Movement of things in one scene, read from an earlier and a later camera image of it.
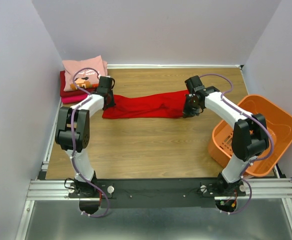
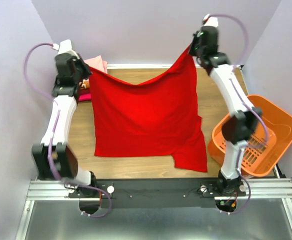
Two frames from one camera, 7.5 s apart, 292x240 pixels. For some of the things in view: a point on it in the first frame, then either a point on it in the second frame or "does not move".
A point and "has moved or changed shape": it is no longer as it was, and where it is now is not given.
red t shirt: [164, 105] has moved or changed shape
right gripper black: [188, 111] to [194, 49]
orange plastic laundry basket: [282, 127] does not move
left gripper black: [110, 100] to [84, 70]
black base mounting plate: [150, 193] does not move
